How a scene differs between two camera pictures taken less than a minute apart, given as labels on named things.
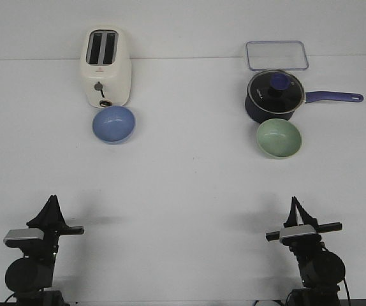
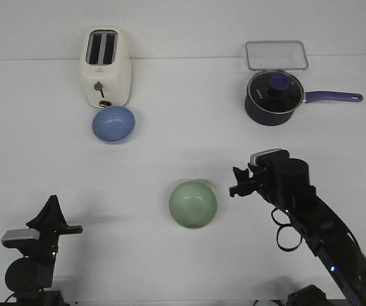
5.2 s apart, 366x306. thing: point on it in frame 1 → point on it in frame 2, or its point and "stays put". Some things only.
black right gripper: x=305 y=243 → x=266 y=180
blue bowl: x=113 y=125 stays put
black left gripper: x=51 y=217 stays put
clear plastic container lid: x=274 y=55 stays put
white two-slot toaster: x=106 y=65 stays put
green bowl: x=278 y=138 → x=192 y=204
